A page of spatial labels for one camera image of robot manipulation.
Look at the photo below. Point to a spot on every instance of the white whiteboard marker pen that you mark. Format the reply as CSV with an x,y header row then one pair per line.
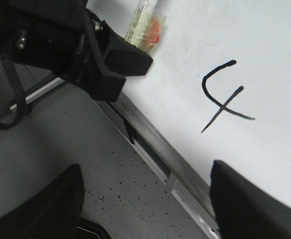
x,y
146,26

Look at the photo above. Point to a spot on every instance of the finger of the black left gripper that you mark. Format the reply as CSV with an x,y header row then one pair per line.
x,y
105,87
123,57

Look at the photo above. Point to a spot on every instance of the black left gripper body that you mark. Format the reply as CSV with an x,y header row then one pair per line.
x,y
57,35

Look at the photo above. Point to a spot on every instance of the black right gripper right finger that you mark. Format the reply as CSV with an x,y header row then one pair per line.
x,y
244,211

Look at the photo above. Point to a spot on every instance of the white whiteboard with aluminium frame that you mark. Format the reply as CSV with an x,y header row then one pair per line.
x,y
220,88

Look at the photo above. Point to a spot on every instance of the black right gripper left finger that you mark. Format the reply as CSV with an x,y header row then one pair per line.
x,y
53,213

